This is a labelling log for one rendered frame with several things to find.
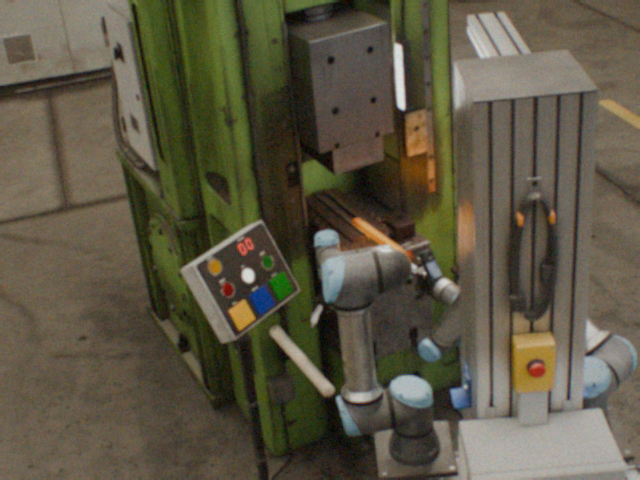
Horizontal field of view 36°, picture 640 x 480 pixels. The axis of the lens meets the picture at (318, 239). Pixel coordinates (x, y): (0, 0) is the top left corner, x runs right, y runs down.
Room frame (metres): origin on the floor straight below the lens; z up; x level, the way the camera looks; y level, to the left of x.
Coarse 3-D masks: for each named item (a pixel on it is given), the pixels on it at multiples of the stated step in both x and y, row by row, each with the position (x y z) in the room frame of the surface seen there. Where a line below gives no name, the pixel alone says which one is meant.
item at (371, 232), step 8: (360, 224) 3.20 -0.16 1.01; (368, 224) 3.19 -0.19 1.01; (368, 232) 3.13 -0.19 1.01; (376, 232) 3.11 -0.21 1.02; (376, 240) 3.08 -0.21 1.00; (384, 240) 3.04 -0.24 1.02; (392, 248) 2.98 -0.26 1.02; (400, 248) 2.97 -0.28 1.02; (408, 256) 2.90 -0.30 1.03; (416, 264) 2.83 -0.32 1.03
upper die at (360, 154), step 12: (300, 144) 3.34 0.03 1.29; (360, 144) 3.15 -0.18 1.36; (372, 144) 3.17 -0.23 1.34; (312, 156) 3.26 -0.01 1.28; (324, 156) 3.16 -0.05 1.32; (336, 156) 3.11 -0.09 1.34; (348, 156) 3.13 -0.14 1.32; (360, 156) 3.14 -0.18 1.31; (372, 156) 3.16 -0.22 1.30; (336, 168) 3.10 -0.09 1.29; (348, 168) 3.12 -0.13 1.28
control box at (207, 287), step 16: (256, 224) 2.93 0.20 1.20; (240, 240) 2.85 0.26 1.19; (256, 240) 2.89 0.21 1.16; (272, 240) 2.92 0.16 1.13; (208, 256) 2.75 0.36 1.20; (224, 256) 2.78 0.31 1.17; (240, 256) 2.81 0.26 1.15; (256, 256) 2.85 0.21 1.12; (272, 256) 2.88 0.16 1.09; (192, 272) 2.70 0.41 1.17; (208, 272) 2.71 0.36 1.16; (224, 272) 2.74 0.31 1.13; (240, 272) 2.78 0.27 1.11; (256, 272) 2.81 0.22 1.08; (272, 272) 2.84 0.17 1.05; (288, 272) 2.88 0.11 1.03; (192, 288) 2.71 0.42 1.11; (208, 288) 2.67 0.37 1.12; (240, 288) 2.74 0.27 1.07; (256, 288) 2.77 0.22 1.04; (208, 304) 2.67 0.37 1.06; (224, 304) 2.67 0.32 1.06; (208, 320) 2.68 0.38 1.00; (224, 320) 2.63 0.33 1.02; (256, 320) 2.69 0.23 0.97; (224, 336) 2.64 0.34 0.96
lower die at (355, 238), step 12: (336, 192) 3.52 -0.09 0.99; (312, 204) 3.44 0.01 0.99; (324, 204) 3.43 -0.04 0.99; (348, 204) 3.40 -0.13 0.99; (312, 216) 3.36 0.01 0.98; (324, 216) 3.33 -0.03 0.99; (336, 216) 3.32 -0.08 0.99; (360, 216) 3.29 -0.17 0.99; (372, 216) 3.28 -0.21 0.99; (312, 228) 3.32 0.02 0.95; (336, 228) 3.23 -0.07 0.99; (348, 228) 3.21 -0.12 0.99; (360, 228) 3.18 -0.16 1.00; (384, 228) 3.18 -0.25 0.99; (348, 240) 3.14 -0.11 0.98; (360, 240) 3.13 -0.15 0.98; (372, 240) 3.15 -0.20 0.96
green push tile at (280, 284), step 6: (276, 276) 2.84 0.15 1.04; (282, 276) 2.85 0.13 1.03; (270, 282) 2.81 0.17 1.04; (276, 282) 2.82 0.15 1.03; (282, 282) 2.83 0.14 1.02; (288, 282) 2.85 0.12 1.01; (276, 288) 2.81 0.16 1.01; (282, 288) 2.82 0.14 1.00; (288, 288) 2.83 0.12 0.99; (276, 294) 2.79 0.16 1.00; (282, 294) 2.80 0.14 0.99
